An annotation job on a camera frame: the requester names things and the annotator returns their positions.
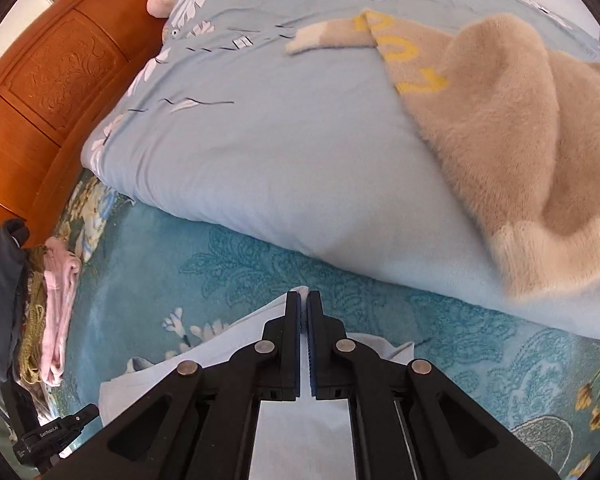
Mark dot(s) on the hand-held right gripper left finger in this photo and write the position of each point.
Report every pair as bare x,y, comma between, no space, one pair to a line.
290,340

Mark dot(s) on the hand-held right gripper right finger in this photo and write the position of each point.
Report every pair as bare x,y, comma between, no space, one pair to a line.
316,340

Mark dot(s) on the light blue printed shirt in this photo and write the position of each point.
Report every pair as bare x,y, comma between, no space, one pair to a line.
305,440

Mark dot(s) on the blue floral bedsheet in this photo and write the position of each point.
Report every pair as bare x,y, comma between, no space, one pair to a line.
380,300

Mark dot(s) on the olive green knitted garment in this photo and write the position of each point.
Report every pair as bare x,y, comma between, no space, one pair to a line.
32,330

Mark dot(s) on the pink garment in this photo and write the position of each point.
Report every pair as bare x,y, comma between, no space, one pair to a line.
57,310

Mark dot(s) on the dark grey garment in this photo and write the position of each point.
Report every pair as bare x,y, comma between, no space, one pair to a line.
2,285

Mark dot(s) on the light blue daisy duvet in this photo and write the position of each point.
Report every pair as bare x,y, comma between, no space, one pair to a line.
280,135

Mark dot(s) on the beige fuzzy sweater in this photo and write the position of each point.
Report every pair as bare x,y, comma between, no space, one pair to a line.
505,135

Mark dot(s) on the wooden headboard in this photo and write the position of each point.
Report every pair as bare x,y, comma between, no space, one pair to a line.
55,85

